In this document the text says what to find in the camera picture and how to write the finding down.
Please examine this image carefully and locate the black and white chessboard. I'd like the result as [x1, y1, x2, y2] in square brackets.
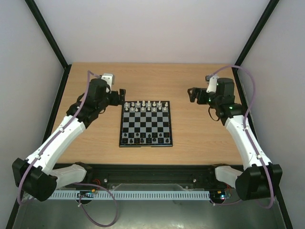
[119, 100, 173, 147]

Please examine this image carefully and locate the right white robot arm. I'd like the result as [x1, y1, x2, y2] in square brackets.
[187, 76, 283, 200]

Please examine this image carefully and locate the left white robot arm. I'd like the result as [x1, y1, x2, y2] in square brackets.
[12, 73, 125, 201]

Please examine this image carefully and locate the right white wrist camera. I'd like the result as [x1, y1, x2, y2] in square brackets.
[205, 74, 219, 93]

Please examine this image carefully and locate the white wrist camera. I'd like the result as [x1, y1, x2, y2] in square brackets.
[101, 73, 115, 85]
[205, 74, 219, 93]

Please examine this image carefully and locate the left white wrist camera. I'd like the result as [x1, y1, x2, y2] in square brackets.
[101, 73, 115, 85]

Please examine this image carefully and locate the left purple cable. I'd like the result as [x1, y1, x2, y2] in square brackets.
[17, 70, 119, 227]

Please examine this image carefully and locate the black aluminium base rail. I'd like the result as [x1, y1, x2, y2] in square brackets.
[23, 163, 241, 191]

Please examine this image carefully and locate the left black frame post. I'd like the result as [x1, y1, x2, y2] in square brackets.
[23, 0, 71, 70]

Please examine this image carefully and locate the black frame post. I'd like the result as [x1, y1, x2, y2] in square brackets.
[233, 0, 281, 70]
[23, 0, 71, 70]

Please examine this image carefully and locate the white slotted cable duct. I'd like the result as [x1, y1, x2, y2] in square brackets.
[49, 190, 210, 200]

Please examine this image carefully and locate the right black frame post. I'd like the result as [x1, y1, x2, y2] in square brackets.
[233, 0, 281, 70]

